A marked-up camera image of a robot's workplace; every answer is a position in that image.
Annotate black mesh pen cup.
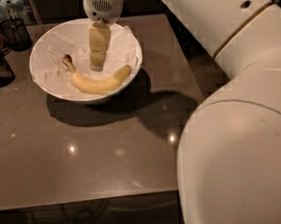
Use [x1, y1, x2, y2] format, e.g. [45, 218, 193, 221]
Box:
[0, 18, 33, 51]

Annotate yellow banana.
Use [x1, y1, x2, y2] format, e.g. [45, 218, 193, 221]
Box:
[62, 55, 131, 94]

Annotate cable under table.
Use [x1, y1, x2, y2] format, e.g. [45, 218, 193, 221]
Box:
[34, 197, 112, 224]

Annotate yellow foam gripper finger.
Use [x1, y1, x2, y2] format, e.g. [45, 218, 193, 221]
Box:
[89, 21, 111, 72]

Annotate white paper liner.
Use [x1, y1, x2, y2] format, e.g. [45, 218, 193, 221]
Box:
[28, 18, 144, 104]

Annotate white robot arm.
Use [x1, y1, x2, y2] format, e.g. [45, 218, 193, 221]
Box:
[161, 0, 281, 224]

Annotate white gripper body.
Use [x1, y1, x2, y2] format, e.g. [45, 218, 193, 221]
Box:
[83, 0, 125, 24]

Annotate white bowl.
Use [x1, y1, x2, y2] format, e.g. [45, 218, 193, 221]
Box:
[25, 13, 146, 109]

